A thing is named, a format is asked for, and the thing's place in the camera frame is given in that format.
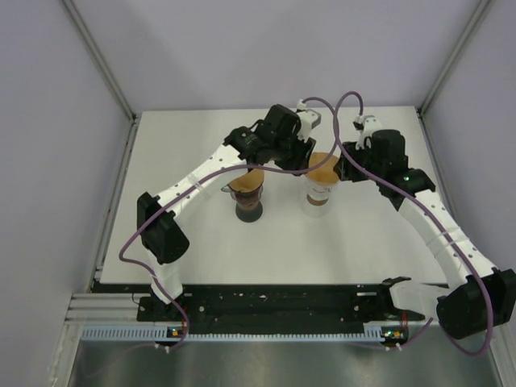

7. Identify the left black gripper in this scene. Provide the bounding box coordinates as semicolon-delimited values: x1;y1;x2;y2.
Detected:
271;129;315;177

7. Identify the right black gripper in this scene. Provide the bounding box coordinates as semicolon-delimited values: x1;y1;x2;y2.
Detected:
334;139;385;183

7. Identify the clear glass cup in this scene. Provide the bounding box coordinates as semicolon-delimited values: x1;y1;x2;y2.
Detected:
302;177;336;198

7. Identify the brown paper coffee filter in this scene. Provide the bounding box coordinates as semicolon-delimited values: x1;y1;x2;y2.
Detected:
228;169;264;193

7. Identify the clear plastic coffee dripper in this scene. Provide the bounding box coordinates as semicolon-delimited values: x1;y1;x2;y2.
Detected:
221;185;263;202

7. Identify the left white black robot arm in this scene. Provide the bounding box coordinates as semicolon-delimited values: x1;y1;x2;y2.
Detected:
137;104;321;320

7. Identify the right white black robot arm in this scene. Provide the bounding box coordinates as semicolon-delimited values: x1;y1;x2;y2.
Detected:
334;129;515;339

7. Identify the clear glass with brown band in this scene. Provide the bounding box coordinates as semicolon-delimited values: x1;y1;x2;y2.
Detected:
302;193;331;218

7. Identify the glass carafe with red rim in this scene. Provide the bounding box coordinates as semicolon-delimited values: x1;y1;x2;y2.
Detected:
235;200;263;223

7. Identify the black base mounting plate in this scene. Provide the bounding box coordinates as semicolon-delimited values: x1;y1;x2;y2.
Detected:
136;285;424;335

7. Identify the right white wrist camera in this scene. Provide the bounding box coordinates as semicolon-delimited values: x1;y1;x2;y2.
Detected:
353;115;383;150

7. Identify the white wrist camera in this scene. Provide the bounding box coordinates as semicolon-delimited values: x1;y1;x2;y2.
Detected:
296;99;322;142
353;115;383;150

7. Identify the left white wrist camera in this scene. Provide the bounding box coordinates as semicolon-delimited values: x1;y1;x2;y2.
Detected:
296;99;322;142

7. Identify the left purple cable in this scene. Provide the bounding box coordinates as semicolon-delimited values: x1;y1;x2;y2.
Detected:
119;96;343;356

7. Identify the grey slotted cable duct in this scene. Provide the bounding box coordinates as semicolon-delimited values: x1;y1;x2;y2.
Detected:
81;326;169;341

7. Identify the aluminium frame rail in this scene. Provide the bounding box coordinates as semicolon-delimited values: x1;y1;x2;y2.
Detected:
64;290;507;323

